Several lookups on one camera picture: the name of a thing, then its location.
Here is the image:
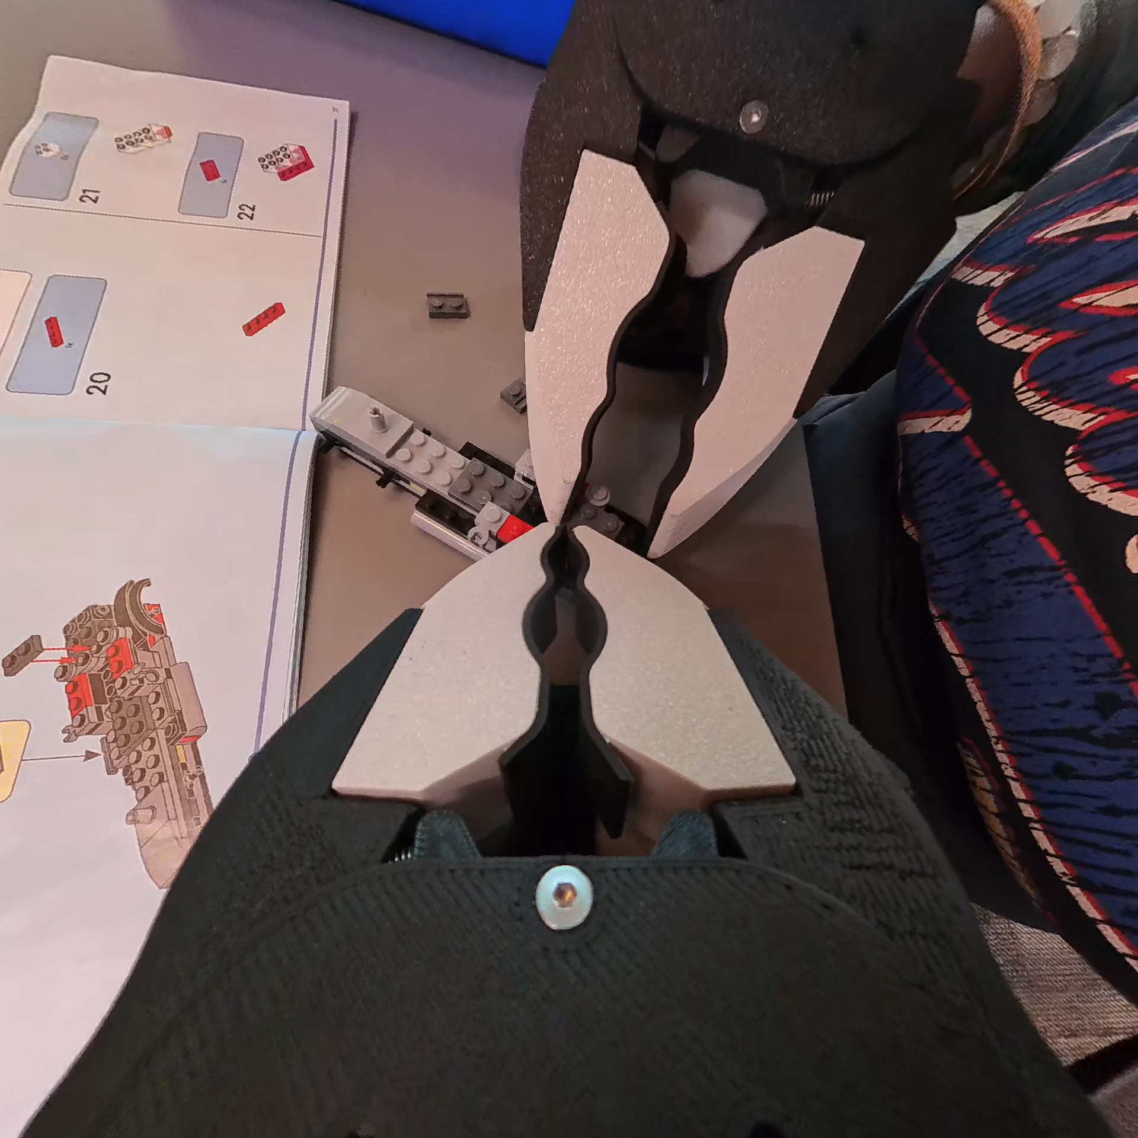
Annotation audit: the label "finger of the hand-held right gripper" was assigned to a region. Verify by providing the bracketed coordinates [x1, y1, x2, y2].
[644, 225, 869, 561]
[522, 149, 689, 527]

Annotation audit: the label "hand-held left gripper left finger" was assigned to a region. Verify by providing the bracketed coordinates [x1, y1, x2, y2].
[330, 524, 570, 841]

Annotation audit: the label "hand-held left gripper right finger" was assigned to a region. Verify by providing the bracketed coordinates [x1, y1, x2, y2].
[569, 524, 796, 841]

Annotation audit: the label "grey red toy brick vehicle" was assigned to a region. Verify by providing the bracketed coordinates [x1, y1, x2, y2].
[311, 386, 644, 561]

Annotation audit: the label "grey desk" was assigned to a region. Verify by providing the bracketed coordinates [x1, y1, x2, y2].
[0, 0, 849, 740]

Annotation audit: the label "person's right hand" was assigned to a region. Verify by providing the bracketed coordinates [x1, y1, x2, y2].
[957, 4, 1024, 192]

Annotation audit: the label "person's dark pants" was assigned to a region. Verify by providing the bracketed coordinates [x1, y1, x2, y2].
[800, 369, 944, 740]

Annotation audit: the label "blue plastic bin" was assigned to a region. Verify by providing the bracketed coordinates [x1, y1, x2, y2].
[337, 0, 578, 68]

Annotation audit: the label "person's navy printed shirt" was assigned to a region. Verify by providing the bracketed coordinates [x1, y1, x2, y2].
[892, 115, 1138, 980]

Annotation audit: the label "open instruction booklet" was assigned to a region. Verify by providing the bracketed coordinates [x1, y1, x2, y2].
[0, 56, 352, 1138]

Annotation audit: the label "grey mesh office chair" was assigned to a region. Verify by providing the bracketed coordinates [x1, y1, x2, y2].
[968, 902, 1138, 1099]

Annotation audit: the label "gold rope bracelet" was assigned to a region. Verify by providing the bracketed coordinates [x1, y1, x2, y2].
[972, 0, 1049, 192]

